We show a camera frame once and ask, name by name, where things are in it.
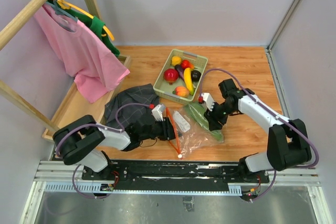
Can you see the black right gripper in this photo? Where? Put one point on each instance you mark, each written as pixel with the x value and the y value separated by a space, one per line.
pixel 213 120

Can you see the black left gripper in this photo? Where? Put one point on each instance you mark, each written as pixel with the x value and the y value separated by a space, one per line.
pixel 168 131

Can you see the green fake leafy vegetable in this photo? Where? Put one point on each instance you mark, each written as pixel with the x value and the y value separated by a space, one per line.
pixel 196 112

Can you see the clear zip top bag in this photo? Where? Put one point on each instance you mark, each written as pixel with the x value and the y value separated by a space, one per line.
pixel 190 136

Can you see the orange fake peach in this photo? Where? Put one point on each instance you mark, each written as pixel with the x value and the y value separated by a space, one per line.
pixel 181 91

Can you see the dark fake avocado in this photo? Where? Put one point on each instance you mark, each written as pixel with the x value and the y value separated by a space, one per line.
pixel 195 75

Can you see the yellow fake banana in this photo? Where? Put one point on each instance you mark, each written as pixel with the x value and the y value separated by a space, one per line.
pixel 188 81

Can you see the red fake apple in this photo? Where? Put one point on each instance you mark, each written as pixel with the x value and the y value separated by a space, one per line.
pixel 171 76

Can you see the purple fake eggplant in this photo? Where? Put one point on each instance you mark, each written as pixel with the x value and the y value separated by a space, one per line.
pixel 180 71

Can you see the yellow fake orange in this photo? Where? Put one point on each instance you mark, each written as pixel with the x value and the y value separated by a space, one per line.
pixel 176 60

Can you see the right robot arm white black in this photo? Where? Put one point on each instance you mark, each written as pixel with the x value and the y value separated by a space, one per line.
pixel 287 144

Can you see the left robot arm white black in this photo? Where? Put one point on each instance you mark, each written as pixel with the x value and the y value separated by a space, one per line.
pixel 77 142

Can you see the dark grey checked cloth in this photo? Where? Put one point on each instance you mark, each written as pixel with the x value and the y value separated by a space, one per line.
pixel 129 105

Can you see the pink t-shirt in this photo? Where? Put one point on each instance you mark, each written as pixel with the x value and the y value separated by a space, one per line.
pixel 96 70

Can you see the green t-shirt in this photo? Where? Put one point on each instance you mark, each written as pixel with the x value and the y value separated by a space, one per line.
pixel 96 26

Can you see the grey clothes hanger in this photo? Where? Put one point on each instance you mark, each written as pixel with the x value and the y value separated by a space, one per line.
pixel 59 11

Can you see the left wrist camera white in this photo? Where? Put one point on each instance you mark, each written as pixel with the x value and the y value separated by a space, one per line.
pixel 158 111

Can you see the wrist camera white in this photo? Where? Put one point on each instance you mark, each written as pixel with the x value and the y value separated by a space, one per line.
pixel 207 101
pixel 158 111

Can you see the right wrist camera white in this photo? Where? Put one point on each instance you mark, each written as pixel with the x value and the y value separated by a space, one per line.
pixel 207 101

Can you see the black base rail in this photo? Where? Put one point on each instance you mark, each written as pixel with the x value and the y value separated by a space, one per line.
pixel 159 177

